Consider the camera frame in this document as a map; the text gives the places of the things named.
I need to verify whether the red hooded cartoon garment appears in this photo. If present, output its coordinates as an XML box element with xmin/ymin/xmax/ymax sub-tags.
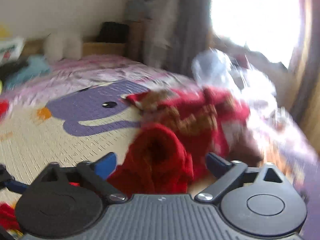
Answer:
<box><xmin>107</xmin><ymin>124</ymin><xmax>194</xmax><ymax>196</ymax></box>

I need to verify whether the red knit bear sweater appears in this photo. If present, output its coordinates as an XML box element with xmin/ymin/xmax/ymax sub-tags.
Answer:
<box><xmin>126</xmin><ymin>87</ymin><xmax>263</xmax><ymax>166</ymax></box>

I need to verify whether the cream alphabet play mat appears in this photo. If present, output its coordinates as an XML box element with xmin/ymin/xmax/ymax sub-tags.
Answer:
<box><xmin>1</xmin><ymin>80</ymin><xmax>147</xmax><ymax>183</ymax></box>

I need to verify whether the pink floral bed sheet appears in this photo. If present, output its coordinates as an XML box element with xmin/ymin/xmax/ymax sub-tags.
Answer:
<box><xmin>1</xmin><ymin>55</ymin><xmax>197</xmax><ymax>104</ymax></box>

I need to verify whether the clear plastic bag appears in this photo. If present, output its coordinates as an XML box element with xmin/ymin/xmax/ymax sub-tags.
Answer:
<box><xmin>191</xmin><ymin>49</ymin><xmax>277</xmax><ymax>109</ymax></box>

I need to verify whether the light blue cloth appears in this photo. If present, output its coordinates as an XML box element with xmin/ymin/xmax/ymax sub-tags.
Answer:
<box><xmin>3</xmin><ymin>55</ymin><xmax>52</xmax><ymax>91</ymax></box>

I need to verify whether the white diaper pack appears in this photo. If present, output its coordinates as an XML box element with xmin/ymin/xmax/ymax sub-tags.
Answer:
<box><xmin>0</xmin><ymin>37</ymin><xmax>24</xmax><ymax>65</ymax></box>

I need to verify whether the white neck pillow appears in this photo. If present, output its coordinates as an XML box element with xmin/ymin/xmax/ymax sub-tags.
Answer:
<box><xmin>43</xmin><ymin>31</ymin><xmax>83</xmax><ymax>63</ymax></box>

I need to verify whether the wooden headboard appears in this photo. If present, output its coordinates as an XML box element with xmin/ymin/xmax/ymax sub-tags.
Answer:
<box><xmin>21</xmin><ymin>39</ymin><xmax>126</xmax><ymax>57</ymax></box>

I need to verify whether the black hat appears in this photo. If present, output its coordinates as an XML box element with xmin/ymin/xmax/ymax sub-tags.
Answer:
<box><xmin>96</xmin><ymin>22</ymin><xmax>129</xmax><ymax>43</ymax></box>

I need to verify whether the grey curtain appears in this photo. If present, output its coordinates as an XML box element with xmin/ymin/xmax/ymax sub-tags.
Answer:
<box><xmin>167</xmin><ymin>0</ymin><xmax>212</xmax><ymax>77</ymax></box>

